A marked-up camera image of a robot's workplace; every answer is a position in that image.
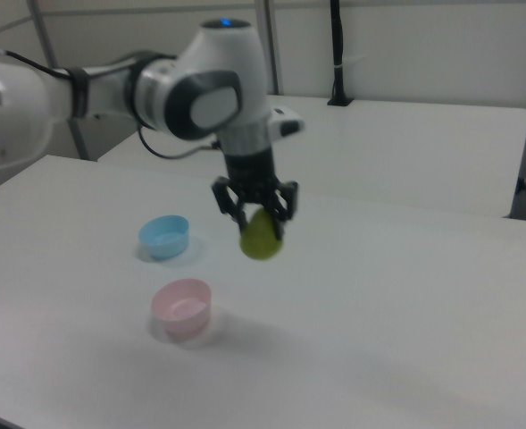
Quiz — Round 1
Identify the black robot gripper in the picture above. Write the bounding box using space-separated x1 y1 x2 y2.
211 149 300 241

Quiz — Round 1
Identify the green pear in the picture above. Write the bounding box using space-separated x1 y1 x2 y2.
238 207 287 263

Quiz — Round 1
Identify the blue plastic bowl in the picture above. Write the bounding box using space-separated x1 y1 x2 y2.
138 214 190 260

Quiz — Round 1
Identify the pink plastic bowl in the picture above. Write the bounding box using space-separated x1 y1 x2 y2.
149 278 213 340

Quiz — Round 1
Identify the grey partition post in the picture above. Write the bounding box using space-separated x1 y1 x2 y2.
258 0 286 96
30 0 90 161

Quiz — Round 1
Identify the black camera pole with clamp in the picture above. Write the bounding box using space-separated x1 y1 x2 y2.
326 0 354 107

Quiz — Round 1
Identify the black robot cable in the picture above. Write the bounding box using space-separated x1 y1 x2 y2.
2 48 222 161

